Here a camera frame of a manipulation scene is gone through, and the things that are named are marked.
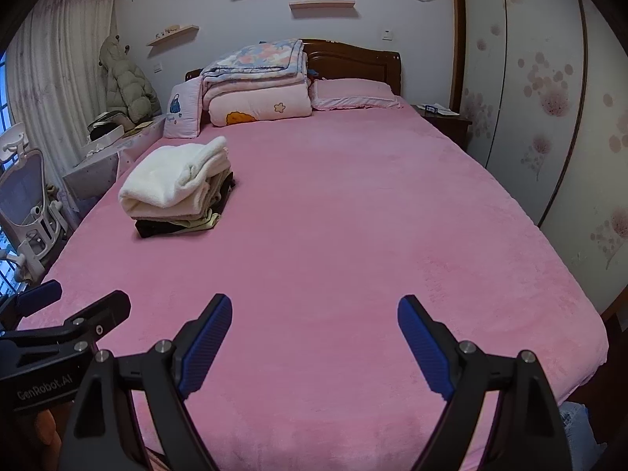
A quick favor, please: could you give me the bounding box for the barred window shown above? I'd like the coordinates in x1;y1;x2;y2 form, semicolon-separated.
0;54;15;295

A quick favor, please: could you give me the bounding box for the dark wooden nightstand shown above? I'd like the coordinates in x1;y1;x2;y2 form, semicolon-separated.
409;103;473;150

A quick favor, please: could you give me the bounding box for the white box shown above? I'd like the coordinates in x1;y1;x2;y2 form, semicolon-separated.
88;125;126;145

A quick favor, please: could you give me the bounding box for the yellow-green garment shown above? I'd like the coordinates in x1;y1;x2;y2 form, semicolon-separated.
172;208;221;231

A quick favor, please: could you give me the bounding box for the white fluffy sweater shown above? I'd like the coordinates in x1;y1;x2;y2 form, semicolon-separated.
118;136;231;221

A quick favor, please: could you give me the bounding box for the pink bed blanket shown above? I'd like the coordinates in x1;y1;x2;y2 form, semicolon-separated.
17;103;609;471

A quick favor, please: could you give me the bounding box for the light wooden wall shelf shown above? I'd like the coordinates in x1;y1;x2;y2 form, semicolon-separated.
289;0;356;11
146;24;199;46

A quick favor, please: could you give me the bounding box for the white curtain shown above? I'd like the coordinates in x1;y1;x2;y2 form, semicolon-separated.
10;0;123;168

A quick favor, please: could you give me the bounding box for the pink printed pillow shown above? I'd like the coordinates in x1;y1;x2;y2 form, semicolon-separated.
163;76;204;139

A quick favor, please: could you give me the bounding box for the white office chair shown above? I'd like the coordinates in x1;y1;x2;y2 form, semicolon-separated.
0;122;69;285

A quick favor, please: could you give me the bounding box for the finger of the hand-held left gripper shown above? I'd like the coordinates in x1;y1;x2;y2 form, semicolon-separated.
0;279;63;327
17;290;131;349

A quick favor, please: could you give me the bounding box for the dark wooden headboard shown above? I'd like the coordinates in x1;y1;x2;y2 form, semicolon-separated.
185;38;402;96

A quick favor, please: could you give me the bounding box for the person's left hand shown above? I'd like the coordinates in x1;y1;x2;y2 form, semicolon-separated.
29;405;62;452

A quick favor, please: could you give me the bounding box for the beige knitted sweater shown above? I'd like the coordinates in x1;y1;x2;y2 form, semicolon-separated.
196;169;236;217

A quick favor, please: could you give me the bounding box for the floral folded quilt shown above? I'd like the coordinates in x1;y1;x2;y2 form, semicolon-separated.
201;39;309;91

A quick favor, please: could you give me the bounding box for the light blue denim cloth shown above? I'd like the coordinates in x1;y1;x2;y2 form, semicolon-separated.
559;400;612;471

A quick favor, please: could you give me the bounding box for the black hat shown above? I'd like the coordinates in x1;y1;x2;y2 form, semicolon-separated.
88;112;133;133

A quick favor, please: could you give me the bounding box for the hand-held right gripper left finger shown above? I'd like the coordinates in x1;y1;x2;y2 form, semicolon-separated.
59;293;233;471

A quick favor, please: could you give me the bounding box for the floral white wardrobe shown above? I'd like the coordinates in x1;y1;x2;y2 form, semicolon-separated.
461;0;628;315

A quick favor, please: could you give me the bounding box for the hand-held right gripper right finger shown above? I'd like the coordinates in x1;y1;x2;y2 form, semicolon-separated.
397;295;572;471

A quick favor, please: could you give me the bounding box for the pale puffer jacket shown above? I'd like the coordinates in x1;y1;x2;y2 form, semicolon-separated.
98;34;162;123

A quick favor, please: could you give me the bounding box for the pink folded quilt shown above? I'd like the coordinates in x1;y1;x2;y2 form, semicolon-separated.
203;81;313;128

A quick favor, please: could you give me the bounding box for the flat pink pillow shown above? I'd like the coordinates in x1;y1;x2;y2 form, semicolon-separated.
309;78;405;111

